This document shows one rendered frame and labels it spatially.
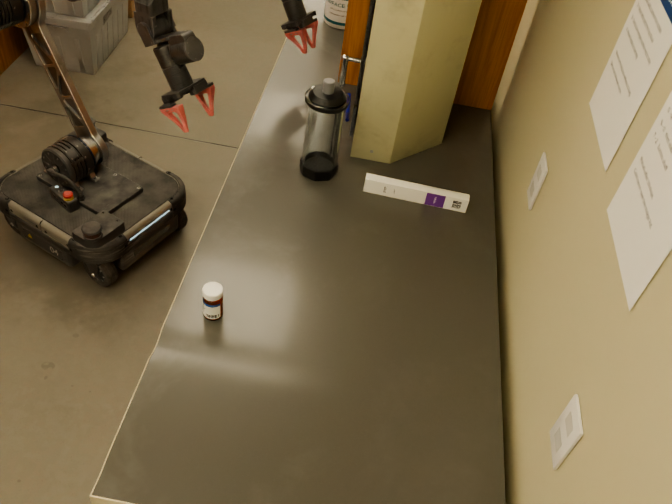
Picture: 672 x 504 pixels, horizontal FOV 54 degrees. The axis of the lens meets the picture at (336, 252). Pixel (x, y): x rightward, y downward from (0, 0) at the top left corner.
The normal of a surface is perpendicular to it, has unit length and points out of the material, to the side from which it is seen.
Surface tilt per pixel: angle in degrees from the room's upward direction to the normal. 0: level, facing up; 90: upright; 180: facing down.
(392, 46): 90
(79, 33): 95
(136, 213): 0
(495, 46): 90
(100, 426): 0
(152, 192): 0
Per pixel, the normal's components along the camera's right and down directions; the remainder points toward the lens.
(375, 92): -0.14, 0.69
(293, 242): 0.11, -0.69
